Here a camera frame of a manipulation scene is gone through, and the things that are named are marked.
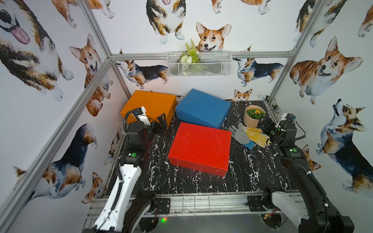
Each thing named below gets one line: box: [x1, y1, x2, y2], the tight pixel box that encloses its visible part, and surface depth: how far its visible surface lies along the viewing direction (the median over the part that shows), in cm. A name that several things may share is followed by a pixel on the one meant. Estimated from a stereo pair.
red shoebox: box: [168, 121, 232, 177], surface depth 85 cm
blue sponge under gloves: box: [243, 139, 256, 150], surface depth 97 cm
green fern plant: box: [176, 38, 202, 64], surface depth 85 cm
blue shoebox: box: [175, 88, 232, 129], surface depth 103 cm
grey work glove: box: [228, 122, 251, 145], surface depth 102 cm
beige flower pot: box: [243, 104, 267, 129], surface depth 100 cm
